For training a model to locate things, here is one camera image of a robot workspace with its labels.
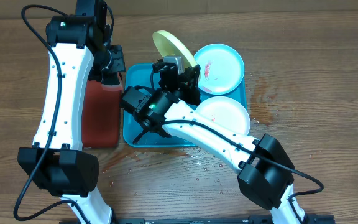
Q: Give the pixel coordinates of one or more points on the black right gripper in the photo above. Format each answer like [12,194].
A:
[188,88]

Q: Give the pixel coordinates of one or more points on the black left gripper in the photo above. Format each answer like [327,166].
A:
[120,67]

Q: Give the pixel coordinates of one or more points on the white plate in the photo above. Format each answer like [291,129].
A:
[226,112]

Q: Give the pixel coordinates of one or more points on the teal plastic tray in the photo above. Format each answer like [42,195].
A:
[139,74]

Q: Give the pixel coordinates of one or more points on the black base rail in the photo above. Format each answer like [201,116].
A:
[253,219]

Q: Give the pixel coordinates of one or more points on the black red sponge tray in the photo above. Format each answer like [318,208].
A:
[100,123]

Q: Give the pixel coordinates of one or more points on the yellow plate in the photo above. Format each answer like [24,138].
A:
[167,44]

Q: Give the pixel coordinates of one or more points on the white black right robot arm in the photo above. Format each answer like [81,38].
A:
[263,168]

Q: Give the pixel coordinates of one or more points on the light blue plate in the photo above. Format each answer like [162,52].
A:
[222,69]

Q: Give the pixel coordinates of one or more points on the red green sponge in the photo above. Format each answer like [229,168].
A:
[112,82]

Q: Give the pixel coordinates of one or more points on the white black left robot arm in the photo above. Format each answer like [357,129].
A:
[81,111]

